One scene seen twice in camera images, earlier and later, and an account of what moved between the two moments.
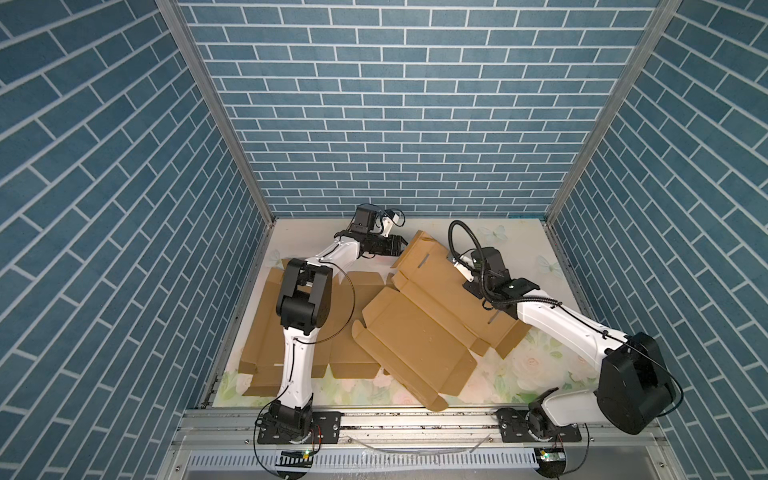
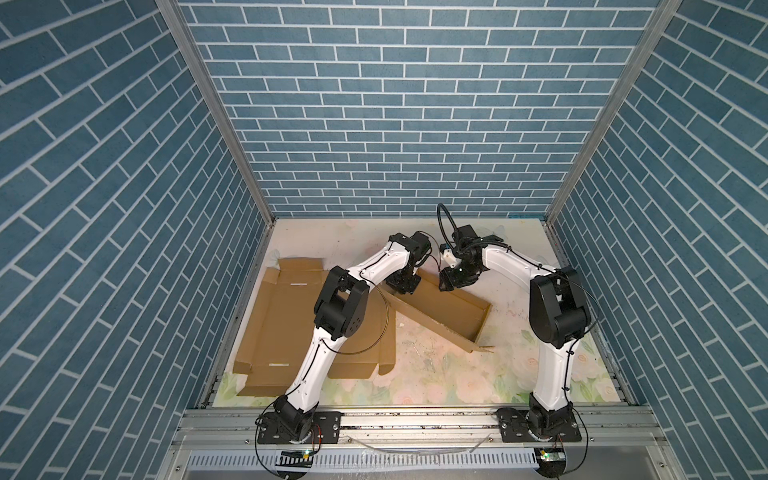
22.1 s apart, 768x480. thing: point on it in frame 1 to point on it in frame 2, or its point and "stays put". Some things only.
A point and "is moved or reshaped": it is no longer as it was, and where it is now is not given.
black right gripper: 471,289 to 449,281
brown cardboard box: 423,324 is moved or reshaped
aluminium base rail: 416,428 stays put
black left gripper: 391,245 to 404,288
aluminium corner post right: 659,22 stays put
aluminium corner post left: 174,10 stays put
